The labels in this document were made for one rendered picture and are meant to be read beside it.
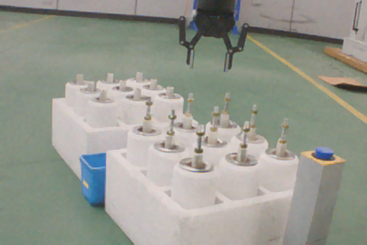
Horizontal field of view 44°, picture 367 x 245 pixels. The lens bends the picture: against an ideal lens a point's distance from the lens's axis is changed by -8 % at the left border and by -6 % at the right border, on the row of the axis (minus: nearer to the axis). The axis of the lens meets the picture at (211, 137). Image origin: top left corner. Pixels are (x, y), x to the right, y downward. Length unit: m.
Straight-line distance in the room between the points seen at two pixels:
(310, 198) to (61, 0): 6.64
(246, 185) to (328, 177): 0.19
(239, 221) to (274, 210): 0.10
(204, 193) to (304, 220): 0.22
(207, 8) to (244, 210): 0.44
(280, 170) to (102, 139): 0.56
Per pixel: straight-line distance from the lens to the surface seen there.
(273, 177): 1.13
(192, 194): 0.99
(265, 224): 1.11
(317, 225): 1.02
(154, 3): 7.24
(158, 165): 1.08
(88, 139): 1.41
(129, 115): 1.49
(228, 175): 1.05
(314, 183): 0.98
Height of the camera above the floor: 0.62
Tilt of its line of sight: 18 degrees down
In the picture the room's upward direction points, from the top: 7 degrees clockwise
